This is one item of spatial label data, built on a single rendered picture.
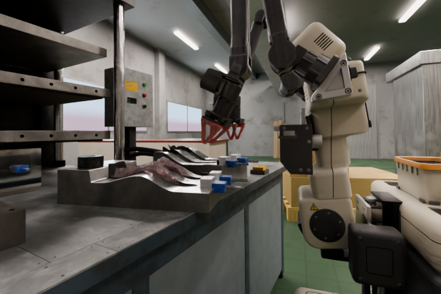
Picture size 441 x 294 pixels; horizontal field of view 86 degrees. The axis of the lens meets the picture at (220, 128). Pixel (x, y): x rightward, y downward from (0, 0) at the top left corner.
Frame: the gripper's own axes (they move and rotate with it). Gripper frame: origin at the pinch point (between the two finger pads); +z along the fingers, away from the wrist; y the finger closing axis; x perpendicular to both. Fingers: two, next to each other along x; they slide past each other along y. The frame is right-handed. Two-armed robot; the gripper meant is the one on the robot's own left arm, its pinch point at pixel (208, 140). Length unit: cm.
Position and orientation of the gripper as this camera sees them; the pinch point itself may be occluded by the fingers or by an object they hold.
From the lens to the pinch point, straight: 76.1
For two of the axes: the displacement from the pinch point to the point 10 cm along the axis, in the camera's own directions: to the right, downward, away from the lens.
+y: -3.1, -0.2, -9.5
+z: -4.2, 9.0, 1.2
